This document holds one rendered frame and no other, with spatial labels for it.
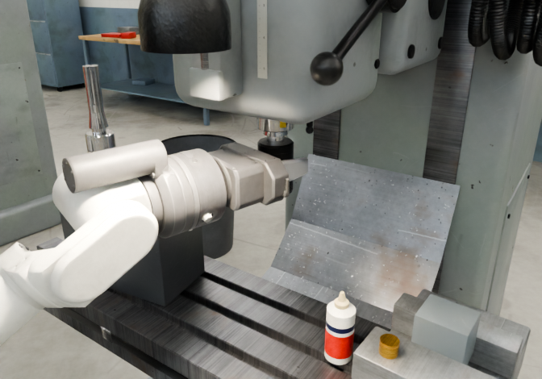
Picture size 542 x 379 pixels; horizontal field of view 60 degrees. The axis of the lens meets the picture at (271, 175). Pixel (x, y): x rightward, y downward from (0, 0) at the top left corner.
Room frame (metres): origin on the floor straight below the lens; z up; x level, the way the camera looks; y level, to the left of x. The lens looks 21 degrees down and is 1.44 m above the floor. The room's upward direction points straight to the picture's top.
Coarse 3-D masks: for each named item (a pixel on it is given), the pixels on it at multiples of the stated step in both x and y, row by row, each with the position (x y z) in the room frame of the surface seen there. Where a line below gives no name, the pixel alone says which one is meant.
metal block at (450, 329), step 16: (432, 304) 0.47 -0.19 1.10; (448, 304) 0.47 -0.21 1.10; (416, 320) 0.44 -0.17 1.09; (432, 320) 0.44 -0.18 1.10; (448, 320) 0.44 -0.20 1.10; (464, 320) 0.44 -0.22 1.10; (416, 336) 0.44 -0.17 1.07; (432, 336) 0.43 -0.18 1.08; (448, 336) 0.42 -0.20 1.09; (464, 336) 0.41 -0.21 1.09; (448, 352) 0.42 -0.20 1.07; (464, 352) 0.41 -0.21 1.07
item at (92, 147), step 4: (108, 140) 0.76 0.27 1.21; (112, 140) 0.77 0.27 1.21; (88, 144) 0.76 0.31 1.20; (92, 144) 0.75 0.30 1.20; (96, 144) 0.75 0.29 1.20; (100, 144) 0.75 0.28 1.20; (104, 144) 0.76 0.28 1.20; (108, 144) 0.76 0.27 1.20; (112, 144) 0.77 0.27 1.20; (88, 148) 0.76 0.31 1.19; (92, 148) 0.75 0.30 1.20; (96, 148) 0.75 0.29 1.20; (100, 148) 0.75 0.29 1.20; (104, 148) 0.76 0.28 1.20; (108, 148) 0.76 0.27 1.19; (88, 152) 0.76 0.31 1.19
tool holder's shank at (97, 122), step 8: (88, 72) 0.76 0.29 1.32; (96, 72) 0.77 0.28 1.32; (88, 80) 0.76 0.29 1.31; (96, 80) 0.77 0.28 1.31; (88, 88) 0.77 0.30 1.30; (96, 88) 0.77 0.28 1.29; (88, 96) 0.77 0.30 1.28; (96, 96) 0.77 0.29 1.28; (88, 104) 0.77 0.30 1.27; (96, 104) 0.77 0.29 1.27; (96, 112) 0.77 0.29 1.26; (104, 112) 0.78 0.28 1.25; (96, 120) 0.76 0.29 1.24; (104, 120) 0.77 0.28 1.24; (96, 128) 0.76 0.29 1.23; (104, 128) 0.77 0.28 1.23
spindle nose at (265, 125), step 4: (256, 120) 0.58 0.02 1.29; (260, 120) 0.57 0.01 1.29; (264, 120) 0.57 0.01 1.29; (268, 120) 0.56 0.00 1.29; (272, 120) 0.56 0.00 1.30; (260, 124) 0.57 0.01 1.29; (264, 124) 0.57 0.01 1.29; (268, 124) 0.56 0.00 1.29; (272, 124) 0.56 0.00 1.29; (276, 124) 0.56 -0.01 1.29; (288, 124) 0.57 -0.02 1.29; (292, 124) 0.57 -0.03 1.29; (260, 128) 0.57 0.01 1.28; (264, 128) 0.57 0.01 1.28; (268, 128) 0.56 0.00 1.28; (272, 128) 0.56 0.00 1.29; (276, 128) 0.56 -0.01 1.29; (280, 128) 0.56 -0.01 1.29; (284, 128) 0.56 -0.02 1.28; (288, 128) 0.57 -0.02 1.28; (292, 128) 0.57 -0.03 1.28
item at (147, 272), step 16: (64, 224) 0.75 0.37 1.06; (160, 240) 0.66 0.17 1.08; (176, 240) 0.69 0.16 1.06; (192, 240) 0.73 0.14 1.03; (144, 256) 0.67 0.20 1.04; (160, 256) 0.65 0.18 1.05; (176, 256) 0.69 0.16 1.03; (192, 256) 0.73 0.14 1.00; (128, 272) 0.68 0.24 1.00; (144, 272) 0.67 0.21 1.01; (160, 272) 0.65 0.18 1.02; (176, 272) 0.68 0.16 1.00; (192, 272) 0.72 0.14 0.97; (112, 288) 0.70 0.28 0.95; (128, 288) 0.69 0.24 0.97; (144, 288) 0.67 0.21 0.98; (160, 288) 0.66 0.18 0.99; (176, 288) 0.68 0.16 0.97; (160, 304) 0.66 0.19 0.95
